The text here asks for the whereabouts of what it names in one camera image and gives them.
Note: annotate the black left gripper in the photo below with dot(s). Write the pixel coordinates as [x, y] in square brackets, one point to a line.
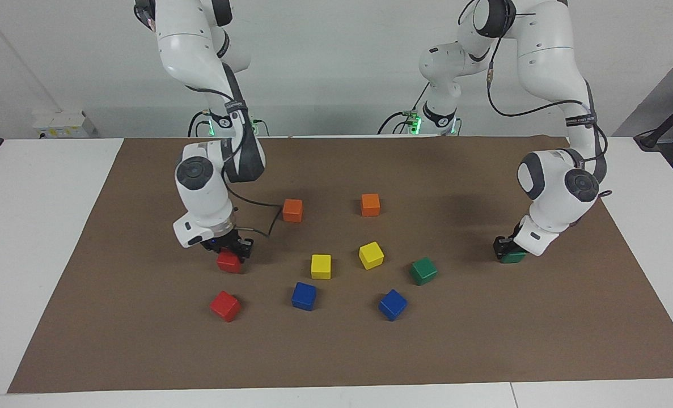
[516, 235]

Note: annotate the brown table mat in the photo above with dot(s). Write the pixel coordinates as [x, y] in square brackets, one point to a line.
[336, 351]

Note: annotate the red wooden cube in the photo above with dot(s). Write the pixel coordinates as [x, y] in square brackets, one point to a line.
[229, 264]
[225, 306]

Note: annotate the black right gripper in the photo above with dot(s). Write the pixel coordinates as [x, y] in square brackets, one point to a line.
[228, 241]

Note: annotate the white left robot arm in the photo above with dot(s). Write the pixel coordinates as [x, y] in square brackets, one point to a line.
[546, 56]

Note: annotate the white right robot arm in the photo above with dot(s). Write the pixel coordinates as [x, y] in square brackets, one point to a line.
[191, 51]

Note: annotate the yellow wooden cube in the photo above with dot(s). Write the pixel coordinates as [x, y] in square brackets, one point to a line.
[371, 255]
[321, 266]

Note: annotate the blue wooden cube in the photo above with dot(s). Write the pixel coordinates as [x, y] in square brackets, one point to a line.
[304, 296]
[393, 304]

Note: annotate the white power strip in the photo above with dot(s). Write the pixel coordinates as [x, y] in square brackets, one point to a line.
[64, 122]

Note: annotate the black tripod stand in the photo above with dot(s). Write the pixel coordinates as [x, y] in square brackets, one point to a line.
[654, 139]

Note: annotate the green wooden cube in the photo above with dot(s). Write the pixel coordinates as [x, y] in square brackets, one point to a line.
[423, 271]
[513, 258]

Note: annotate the orange wooden cube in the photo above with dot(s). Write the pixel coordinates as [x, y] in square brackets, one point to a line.
[370, 204]
[292, 210]

